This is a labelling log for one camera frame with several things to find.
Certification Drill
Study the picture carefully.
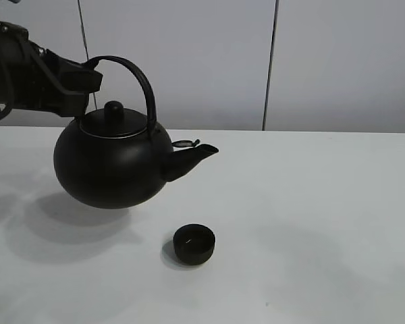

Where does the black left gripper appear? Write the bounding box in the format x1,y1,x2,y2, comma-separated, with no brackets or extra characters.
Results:
9,36,103,117

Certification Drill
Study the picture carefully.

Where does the black round teapot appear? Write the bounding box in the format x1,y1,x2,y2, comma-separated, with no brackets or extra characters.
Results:
53,55,219,209

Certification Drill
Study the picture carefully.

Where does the small black teacup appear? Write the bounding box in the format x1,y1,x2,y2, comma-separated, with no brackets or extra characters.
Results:
172,223,216,266

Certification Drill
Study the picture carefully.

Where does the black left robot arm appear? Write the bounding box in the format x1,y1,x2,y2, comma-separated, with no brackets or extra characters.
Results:
0,22,103,117

